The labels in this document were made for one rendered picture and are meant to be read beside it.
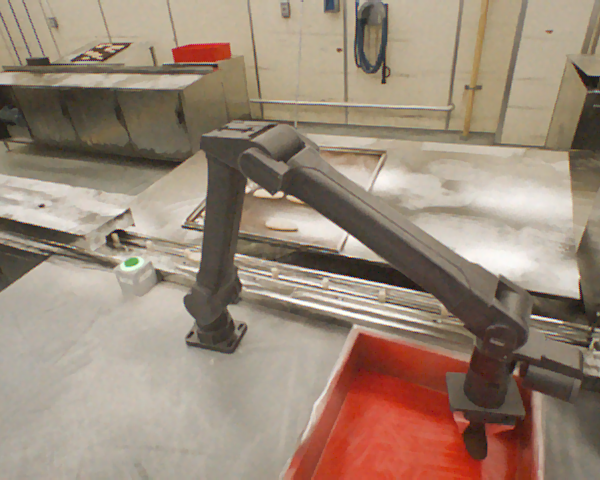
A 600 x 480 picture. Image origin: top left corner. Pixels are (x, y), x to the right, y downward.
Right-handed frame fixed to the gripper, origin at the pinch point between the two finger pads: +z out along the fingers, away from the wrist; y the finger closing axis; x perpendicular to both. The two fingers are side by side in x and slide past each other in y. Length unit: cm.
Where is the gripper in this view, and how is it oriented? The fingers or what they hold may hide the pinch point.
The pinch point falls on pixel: (473, 427)
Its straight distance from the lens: 77.5
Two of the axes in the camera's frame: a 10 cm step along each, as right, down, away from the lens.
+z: 0.7, 8.4, 5.4
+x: 1.7, -5.4, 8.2
